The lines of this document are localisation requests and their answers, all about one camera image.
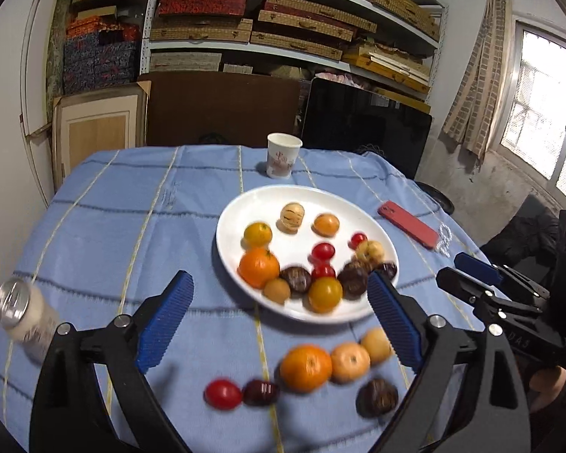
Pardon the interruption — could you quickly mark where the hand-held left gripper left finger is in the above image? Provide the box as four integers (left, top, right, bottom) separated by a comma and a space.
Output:
29, 270, 195, 453

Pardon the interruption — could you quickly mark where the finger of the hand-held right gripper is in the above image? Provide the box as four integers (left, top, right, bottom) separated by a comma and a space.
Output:
454, 252, 550, 300
435, 267, 543, 322

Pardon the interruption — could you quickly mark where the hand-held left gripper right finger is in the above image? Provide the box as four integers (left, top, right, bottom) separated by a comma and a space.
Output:
367, 271, 531, 453

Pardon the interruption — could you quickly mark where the glossy dark plum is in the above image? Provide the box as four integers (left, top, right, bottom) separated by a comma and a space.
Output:
242, 378, 280, 407
372, 260, 399, 281

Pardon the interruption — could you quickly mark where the dark water chestnut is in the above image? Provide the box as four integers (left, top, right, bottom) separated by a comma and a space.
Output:
356, 377, 400, 418
337, 262, 371, 300
280, 267, 313, 296

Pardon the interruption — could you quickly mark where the large yellow tomato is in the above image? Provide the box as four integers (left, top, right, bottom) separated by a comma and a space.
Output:
306, 276, 344, 314

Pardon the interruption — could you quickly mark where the orange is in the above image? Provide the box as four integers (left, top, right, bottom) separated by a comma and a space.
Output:
237, 247, 281, 290
279, 344, 334, 393

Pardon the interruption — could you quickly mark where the brown longan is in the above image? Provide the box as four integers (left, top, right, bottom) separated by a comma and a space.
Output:
263, 277, 292, 305

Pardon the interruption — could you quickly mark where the white oval plate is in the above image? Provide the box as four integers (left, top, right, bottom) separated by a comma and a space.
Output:
215, 185, 401, 324

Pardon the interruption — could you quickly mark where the person's right hand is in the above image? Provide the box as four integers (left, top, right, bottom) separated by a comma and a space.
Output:
531, 367, 566, 411

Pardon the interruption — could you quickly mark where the black jacket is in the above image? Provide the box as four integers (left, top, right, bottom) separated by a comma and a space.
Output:
480, 196, 566, 293

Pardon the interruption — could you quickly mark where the black round stool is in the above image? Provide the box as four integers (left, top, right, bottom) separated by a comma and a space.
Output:
415, 180, 455, 215

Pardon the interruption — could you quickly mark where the red phone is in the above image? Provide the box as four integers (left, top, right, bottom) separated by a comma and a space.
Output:
377, 200, 440, 250

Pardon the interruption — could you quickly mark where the small yellow tomato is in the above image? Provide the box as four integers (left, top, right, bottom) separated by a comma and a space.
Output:
243, 222, 273, 249

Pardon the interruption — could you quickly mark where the white beverage can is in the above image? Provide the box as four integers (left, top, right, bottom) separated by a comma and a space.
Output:
0, 277, 62, 364

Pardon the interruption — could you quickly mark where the black flat screen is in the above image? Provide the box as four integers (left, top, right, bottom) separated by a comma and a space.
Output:
299, 77, 434, 181

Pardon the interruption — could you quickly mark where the window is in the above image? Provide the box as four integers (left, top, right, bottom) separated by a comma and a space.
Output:
493, 14, 566, 199

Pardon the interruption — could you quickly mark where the beige checked curtain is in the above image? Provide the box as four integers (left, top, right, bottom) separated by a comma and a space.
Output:
441, 0, 515, 161

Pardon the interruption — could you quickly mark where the white paper cup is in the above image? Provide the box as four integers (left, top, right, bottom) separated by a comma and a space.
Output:
266, 132, 303, 180

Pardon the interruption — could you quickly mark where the brown wooden board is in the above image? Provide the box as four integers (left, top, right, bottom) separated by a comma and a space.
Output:
137, 72, 303, 147

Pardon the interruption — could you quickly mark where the pile of patterned fabric boxes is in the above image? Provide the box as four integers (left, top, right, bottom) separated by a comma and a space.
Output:
62, 14, 142, 96

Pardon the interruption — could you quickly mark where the green patterned board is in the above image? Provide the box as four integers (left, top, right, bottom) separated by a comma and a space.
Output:
45, 0, 71, 109

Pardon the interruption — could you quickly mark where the stack of woven boxes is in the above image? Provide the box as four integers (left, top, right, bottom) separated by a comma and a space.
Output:
148, 0, 441, 100

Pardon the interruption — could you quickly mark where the white metal shelf rack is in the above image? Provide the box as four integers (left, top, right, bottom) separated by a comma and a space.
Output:
139, 0, 449, 114

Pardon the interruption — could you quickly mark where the pearl bracelet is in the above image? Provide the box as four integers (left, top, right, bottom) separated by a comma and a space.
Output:
435, 224, 454, 258

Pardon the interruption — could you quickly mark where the light wooden picture frame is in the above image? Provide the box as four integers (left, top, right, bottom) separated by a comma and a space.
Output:
52, 80, 152, 194

